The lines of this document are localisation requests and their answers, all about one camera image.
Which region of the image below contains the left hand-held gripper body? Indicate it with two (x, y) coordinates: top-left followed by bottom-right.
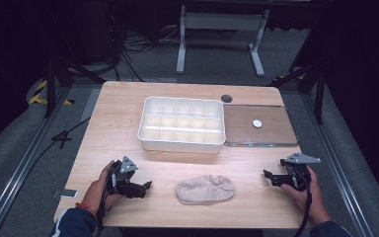
(106, 155), (139, 196)

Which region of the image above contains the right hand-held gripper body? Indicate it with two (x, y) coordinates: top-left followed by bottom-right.
(279, 152), (322, 193)

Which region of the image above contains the beige sock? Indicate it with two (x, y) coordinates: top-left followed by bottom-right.
(175, 174), (237, 205)

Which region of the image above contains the white divided storage box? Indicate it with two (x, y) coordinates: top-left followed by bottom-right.
(136, 96), (227, 155)

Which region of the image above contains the person's right hand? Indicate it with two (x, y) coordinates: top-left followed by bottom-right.
(280, 165), (332, 226)

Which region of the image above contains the person's left hand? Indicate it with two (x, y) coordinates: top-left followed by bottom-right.
(80, 160), (124, 215)

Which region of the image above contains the clear lid with white knob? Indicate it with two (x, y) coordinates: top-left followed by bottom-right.
(222, 104), (300, 148)

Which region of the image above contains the grey tape strip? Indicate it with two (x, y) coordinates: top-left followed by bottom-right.
(52, 189), (79, 199)

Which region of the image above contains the black tripod stand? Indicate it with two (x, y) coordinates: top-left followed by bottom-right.
(269, 19), (330, 125)
(42, 6), (107, 119)

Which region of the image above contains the yellow black floor tape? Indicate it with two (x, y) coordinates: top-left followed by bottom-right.
(28, 79), (75, 107)

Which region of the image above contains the left hand-held gripper cable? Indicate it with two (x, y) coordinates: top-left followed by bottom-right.
(95, 171), (116, 236)

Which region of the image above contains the hand-held gripper cable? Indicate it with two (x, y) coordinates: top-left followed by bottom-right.
(292, 164), (314, 237)
(95, 171), (116, 236)

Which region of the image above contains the right hand-held gripper cable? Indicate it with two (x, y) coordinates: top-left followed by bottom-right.
(292, 164), (314, 237)

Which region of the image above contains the aluminium floor rail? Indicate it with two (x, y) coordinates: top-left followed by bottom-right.
(300, 93), (376, 237)
(0, 86), (73, 237)

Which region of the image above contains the red bracelet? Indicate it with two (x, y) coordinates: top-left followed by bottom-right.
(74, 201), (98, 217)

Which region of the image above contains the long black floor cable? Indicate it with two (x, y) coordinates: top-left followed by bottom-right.
(29, 116), (92, 172)

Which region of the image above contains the tangle of black floor cables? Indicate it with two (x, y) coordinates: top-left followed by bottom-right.
(88, 6), (186, 83)

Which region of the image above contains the grey metal desk frame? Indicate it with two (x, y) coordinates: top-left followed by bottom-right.
(175, 4), (270, 78)

